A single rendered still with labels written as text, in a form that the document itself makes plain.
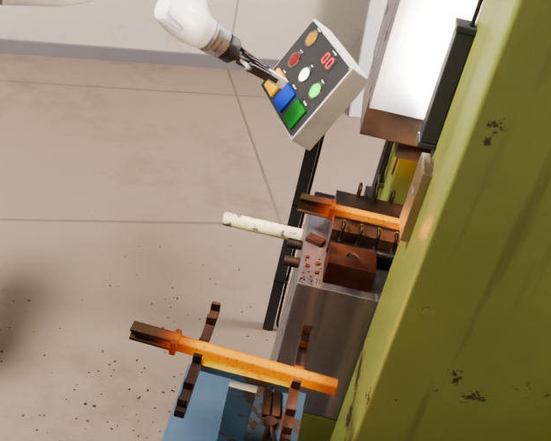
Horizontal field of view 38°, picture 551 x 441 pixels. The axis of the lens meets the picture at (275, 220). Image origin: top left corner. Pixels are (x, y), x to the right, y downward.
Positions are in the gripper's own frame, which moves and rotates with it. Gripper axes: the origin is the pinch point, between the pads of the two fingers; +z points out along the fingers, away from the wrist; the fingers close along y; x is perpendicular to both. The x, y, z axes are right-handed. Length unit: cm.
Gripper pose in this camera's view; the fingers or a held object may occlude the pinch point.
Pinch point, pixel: (275, 79)
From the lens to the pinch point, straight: 236.3
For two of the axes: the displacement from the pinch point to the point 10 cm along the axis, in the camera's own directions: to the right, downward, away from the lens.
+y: 2.9, 6.1, -7.4
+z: 7.2, 3.6, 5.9
